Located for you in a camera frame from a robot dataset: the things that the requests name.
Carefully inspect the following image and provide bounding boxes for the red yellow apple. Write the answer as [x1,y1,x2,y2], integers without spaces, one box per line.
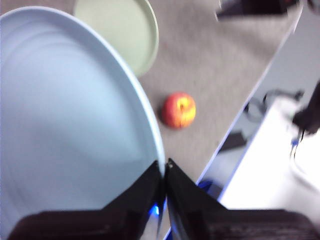
[161,91,197,130]

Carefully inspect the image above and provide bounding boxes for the blue plate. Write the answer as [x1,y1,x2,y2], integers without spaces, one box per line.
[0,6,166,237]

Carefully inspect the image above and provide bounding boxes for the white box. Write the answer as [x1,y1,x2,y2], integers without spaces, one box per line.
[219,97,320,216]

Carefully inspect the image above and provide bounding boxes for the green plate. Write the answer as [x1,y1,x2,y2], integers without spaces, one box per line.
[73,0,160,78]

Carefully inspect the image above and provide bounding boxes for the black cable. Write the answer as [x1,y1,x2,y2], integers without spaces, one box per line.
[246,89,305,122]

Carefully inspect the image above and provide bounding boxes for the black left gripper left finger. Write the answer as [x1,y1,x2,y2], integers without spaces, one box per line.
[7,160,166,240]

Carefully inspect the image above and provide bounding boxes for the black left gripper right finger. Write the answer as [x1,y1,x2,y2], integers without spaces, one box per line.
[165,157,320,240]

